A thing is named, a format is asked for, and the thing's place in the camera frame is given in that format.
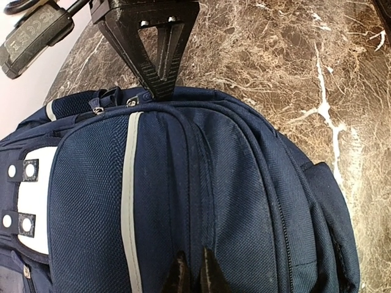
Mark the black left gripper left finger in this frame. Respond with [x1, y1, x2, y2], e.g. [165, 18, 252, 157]
[161, 251, 189, 293]

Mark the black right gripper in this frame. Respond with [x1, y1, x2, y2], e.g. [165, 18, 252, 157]
[89, 0, 200, 101]

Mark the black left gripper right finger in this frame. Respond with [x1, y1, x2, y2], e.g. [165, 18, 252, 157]
[200, 248, 231, 293]

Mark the navy blue student backpack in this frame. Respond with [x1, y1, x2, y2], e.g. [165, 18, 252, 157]
[1, 87, 360, 292]

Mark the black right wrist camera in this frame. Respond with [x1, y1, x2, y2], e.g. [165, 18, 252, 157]
[1, 1, 75, 79]

